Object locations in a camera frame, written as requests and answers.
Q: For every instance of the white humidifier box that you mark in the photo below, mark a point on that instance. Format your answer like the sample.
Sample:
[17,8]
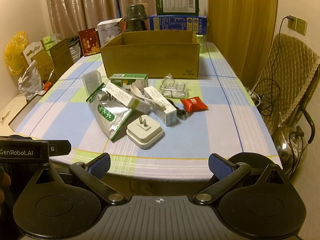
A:
[108,33]

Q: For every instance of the blue printed box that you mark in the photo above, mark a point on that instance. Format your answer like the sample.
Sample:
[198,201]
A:
[175,23]

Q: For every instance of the green tissue pack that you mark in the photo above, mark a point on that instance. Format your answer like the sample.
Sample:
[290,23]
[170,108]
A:
[48,40]

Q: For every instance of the clear plastic case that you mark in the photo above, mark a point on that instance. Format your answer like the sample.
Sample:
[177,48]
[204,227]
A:
[91,82]

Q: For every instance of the green and white medicine box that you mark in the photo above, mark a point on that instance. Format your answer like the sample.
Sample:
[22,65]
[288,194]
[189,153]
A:
[130,78]

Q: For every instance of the red gift box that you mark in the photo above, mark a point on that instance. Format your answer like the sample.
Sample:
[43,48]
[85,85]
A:
[88,42]

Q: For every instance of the wall outlet with charger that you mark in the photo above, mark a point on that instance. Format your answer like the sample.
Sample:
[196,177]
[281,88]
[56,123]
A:
[292,21]

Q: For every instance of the brown carton with white flap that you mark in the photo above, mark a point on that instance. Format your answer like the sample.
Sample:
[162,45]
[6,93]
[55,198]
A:
[41,65]

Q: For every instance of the steel kettle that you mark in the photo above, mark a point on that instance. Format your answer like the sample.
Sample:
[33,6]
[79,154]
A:
[287,147]

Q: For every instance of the white speckled spoon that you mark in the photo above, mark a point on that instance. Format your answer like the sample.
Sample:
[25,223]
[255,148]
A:
[147,99]

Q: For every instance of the beige wall outlet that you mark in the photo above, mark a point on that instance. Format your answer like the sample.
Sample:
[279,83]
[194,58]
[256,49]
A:
[301,27]

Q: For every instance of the golden curtain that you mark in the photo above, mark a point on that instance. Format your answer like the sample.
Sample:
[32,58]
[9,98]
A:
[240,30]

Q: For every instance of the checkered cloth desktop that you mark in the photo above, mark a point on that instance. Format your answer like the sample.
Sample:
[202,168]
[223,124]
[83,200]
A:
[200,135]

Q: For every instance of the dark glass vase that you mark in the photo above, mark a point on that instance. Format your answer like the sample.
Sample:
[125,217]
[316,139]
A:
[135,17]

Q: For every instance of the white power strip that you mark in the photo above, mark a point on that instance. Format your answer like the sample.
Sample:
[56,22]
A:
[255,96]

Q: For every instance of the chair with quilted cover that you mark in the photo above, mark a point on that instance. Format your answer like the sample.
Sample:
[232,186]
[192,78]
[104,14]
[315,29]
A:
[290,75]

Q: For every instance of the long white carton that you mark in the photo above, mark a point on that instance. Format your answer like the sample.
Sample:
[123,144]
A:
[162,110]

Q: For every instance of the silver foil pouch green label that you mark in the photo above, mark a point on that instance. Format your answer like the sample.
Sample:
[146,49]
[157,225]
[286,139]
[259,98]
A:
[110,116]

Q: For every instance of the clear plastic bag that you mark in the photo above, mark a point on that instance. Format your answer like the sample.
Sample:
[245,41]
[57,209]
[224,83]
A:
[28,80]

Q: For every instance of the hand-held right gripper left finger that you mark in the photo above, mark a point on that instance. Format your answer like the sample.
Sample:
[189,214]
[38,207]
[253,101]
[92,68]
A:
[100,167]

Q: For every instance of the cardboard box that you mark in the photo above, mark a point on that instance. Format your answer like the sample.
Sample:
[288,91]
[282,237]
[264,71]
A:
[150,60]

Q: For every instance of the red candy packet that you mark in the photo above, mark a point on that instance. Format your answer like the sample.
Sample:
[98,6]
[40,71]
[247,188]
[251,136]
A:
[193,104]

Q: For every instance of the dark green printed box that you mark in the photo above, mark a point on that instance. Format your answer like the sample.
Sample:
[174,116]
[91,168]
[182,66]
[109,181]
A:
[177,2]

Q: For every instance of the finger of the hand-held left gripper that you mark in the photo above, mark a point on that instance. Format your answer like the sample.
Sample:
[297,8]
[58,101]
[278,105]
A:
[60,148]

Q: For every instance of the person's left hand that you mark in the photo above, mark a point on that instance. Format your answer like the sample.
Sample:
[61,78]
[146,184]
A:
[3,181]

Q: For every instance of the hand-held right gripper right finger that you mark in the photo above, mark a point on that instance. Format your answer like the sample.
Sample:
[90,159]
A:
[220,167]

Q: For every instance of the yellow plastic bag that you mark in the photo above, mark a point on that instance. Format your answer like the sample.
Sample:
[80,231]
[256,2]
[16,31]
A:
[16,52]

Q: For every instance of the beige curtain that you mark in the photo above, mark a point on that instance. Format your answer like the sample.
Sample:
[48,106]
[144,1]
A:
[87,2]

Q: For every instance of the white box with green edge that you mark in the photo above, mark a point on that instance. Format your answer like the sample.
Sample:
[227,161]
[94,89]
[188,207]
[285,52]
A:
[122,96]

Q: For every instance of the light green packet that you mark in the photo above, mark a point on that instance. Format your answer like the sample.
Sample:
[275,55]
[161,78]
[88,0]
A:
[201,42]

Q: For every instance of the white power adapter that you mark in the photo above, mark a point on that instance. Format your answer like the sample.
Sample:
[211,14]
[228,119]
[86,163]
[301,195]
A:
[145,132]

